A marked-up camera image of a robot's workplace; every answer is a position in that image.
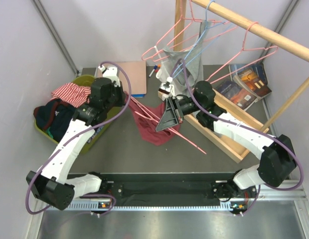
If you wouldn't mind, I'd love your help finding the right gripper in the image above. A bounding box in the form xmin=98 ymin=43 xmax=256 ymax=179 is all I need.
xmin=156 ymin=97 xmax=203 ymax=133

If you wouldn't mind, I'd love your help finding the maroon tank top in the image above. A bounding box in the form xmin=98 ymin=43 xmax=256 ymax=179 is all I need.
xmin=129 ymin=97 xmax=184 ymax=146

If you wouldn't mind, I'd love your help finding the pink wire hanger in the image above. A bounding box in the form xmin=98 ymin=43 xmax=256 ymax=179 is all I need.
xmin=129 ymin=97 xmax=206 ymax=154
xmin=206 ymin=21 xmax=279 ymax=83
xmin=141 ymin=0 xmax=233 ymax=63

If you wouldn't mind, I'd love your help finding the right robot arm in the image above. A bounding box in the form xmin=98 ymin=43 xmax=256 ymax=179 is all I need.
xmin=156 ymin=78 xmax=297 ymax=197

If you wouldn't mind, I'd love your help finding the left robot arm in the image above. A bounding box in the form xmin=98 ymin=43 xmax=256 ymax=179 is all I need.
xmin=25 ymin=61 xmax=131 ymax=215

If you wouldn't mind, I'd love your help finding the grey tank top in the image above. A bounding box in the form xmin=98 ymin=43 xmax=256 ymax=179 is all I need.
xmin=163 ymin=22 xmax=204 ymax=95

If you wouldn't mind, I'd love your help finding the red white striped garment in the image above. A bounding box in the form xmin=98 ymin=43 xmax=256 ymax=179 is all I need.
xmin=51 ymin=83 xmax=91 ymax=108

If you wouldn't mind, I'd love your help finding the pink folder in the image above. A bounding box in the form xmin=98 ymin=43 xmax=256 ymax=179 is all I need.
xmin=117 ymin=61 xmax=148 ymax=98

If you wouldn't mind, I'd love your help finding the green laundry basket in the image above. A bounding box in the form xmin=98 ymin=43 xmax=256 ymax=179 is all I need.
xmin=33 ymin=74 xmax=115 ymax=153

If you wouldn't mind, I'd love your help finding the navy garment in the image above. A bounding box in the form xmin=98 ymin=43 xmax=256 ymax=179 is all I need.
xmin=33 ymin=99 xmax=76 ymax=142

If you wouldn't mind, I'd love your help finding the blue capped marker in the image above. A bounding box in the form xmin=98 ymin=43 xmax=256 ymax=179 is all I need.
xmin=148 ymin=65 xmax=157 ymax=78

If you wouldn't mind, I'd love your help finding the stack of books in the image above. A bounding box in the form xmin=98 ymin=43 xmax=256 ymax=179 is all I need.
xmin=215 ymin=64 xmax=272 ymax=110

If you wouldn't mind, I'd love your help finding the wooden clothes rack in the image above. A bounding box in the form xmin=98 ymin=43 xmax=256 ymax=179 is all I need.
xmin=157 ymin=0 xmax=309 ymax=164

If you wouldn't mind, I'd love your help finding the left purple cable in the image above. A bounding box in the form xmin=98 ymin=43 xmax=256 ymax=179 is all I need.
xmin=25 ymin=61 xmax=132 ymax=216

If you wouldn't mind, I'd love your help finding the purple cable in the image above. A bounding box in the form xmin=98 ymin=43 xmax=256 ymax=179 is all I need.
xmin=25 ymin=61 xmax=132 ymax=216
xmin=170 ymin=58 xmax=305 ymax=217

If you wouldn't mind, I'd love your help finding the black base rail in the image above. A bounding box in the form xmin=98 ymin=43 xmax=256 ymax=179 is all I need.
xmin=87 ymin=173 xmax=247 ymax=207

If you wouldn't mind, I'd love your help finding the blue wire hanger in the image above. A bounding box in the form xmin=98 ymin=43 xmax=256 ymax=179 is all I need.
xmin=184 ymin=0 xmax=237 ymax=66

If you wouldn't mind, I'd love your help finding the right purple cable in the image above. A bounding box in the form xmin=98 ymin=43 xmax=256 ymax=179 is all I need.
xmin=170 ymin=58 xmax=305 ymax=217

